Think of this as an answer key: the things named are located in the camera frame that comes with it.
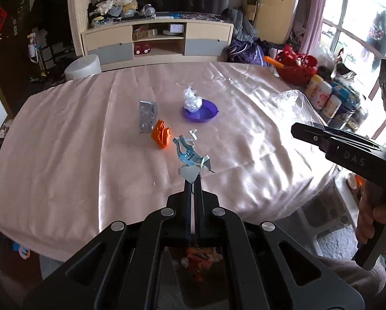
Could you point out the red orange snack bag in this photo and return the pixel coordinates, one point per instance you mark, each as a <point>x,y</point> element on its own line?
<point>199,261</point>

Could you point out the window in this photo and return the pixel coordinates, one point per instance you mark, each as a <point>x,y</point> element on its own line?
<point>351,16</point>

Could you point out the blue round tin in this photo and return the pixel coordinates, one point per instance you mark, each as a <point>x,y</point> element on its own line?
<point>348,106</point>

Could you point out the white round stool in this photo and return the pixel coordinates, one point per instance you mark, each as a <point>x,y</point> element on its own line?
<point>83,67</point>

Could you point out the grey clothes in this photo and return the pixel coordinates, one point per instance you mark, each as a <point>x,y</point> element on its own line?
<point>241,24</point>

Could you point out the pink tablecloth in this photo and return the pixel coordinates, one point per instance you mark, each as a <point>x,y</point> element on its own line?
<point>83,151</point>

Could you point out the white bottle yellow cap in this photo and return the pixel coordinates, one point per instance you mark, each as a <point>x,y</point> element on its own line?
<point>314,85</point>

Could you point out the wooden television cabinet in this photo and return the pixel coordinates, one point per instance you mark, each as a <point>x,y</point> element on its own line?
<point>109,37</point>

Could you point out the cardboard box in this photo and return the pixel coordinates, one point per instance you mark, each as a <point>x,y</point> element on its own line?
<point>251,6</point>

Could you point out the dark brown door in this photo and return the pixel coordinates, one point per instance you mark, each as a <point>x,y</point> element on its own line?
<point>5,55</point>

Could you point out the person's leg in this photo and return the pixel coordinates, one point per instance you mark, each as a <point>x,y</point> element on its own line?
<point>351,281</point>

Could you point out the beige standing air conditioner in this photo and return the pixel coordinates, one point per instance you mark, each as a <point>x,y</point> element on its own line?
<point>277,9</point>

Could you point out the crumpled white plastic bag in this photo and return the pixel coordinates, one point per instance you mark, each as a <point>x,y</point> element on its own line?
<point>193,103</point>

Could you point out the purple plastic bowl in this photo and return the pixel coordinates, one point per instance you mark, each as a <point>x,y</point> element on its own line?
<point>207,111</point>

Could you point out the purple cloth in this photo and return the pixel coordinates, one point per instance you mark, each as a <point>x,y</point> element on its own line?
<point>247,53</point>

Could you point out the orange plastic stick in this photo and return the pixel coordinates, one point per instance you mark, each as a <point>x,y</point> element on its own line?
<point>273,62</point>

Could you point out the silver blister pack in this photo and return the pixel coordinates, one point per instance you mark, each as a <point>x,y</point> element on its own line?
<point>146,116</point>

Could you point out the white plastic bottle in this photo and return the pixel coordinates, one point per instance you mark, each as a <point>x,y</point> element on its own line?
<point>331,106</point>

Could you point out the pink curtain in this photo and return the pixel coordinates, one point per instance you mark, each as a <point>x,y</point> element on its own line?
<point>312,13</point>

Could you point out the red plastic basket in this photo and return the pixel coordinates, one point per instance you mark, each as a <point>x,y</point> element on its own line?
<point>298,69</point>

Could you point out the dark hanging coats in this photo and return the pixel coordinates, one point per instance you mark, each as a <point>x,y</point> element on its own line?
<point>47,3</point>

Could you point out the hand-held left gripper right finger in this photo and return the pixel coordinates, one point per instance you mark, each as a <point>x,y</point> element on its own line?
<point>197,200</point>

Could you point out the beige folding screen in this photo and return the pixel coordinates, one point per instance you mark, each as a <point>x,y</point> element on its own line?
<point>78,13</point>

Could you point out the orange crumpled wrapper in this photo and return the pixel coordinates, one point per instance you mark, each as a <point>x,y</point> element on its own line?
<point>160,134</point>

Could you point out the blue white foil wrapper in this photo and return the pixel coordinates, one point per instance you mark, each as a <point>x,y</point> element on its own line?
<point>188,156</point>

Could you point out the clear plastic bag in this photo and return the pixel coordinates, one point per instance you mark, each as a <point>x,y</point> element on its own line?
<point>296,103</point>

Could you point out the person's right hand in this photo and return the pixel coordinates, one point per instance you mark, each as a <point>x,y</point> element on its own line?
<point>369,219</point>

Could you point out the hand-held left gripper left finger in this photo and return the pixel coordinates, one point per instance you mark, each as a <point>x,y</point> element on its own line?
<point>187,200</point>

